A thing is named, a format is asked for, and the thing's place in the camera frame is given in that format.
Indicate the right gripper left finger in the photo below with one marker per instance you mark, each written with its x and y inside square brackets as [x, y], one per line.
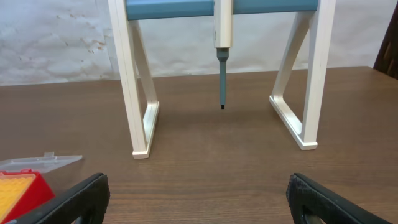
[84, 199]

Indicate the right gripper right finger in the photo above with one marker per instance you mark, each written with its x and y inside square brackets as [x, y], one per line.
[314, 199]

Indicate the white pipette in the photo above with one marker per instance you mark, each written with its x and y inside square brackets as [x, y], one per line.
[223, 25]

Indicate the red and yellow tip box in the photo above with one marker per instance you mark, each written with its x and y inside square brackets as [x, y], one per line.
[28, 193]

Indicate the white and blue stand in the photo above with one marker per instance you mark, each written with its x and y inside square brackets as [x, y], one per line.
[127, 93]

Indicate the dark brown wooden panel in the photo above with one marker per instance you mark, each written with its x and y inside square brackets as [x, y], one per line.
[388, 53]

